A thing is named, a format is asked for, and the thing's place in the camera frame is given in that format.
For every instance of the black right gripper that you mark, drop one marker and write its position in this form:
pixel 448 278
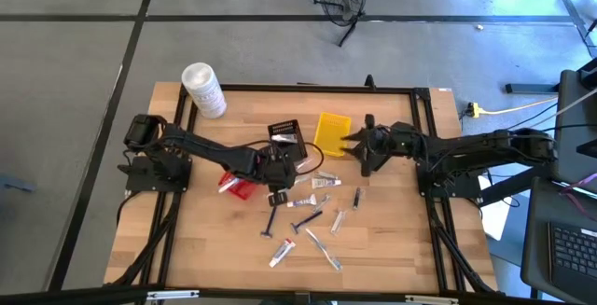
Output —
pixel 382 144

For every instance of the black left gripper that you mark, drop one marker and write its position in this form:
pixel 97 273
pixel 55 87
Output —
pixel 277 167

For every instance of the clear white toiletry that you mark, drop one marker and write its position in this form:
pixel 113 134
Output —
pixel 337 221
pixel 304 164
pixel 302 180

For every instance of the yellow plastic basket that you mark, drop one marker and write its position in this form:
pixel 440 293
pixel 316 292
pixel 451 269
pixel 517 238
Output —
pixel 329 132

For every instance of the red plastic basket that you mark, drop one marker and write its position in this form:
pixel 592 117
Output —
pixel 245 190

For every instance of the clear grey toiletry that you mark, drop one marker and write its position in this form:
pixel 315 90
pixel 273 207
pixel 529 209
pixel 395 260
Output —
pixel 326 175
pixel 322 203

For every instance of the black comb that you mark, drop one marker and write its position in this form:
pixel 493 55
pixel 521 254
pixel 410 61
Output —
pixel 356 198

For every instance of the teal white toothbrush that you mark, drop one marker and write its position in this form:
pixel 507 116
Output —
pixel 323 249

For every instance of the black plastic basket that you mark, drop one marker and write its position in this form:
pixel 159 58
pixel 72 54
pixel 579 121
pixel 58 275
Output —
pixel 291 125

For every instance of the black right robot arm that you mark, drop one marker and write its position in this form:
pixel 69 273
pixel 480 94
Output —
pixel 466 148

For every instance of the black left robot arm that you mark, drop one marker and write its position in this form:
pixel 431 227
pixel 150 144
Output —
pixel 210 148

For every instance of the white wipes canister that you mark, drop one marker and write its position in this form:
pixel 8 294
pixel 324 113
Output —
pixel 205 92

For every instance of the white sheet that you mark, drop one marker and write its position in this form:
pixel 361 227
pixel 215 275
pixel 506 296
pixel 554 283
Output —
pixel 494 221

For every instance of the black desk leg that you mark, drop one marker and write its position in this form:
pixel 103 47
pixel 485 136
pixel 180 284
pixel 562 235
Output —
pixel 517 184

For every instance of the black desk foot bar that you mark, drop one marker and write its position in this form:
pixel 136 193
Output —
pixel 531 89

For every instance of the dark grey laptop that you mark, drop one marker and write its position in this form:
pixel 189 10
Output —
pixel 576 123

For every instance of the black rig beam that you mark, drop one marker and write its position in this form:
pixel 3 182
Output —
pixel 70 295

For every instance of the black laptop with keyboard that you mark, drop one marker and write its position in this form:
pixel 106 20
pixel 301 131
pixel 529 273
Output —
pixel 569 249

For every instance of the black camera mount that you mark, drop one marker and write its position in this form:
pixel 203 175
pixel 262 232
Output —
pixel 370 82

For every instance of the black aluminium table frame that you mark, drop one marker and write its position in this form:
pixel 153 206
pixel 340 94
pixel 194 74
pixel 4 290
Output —
pixel 303 89

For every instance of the grey floor bracket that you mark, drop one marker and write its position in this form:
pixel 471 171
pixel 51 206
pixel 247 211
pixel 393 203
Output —
pixel 16 184

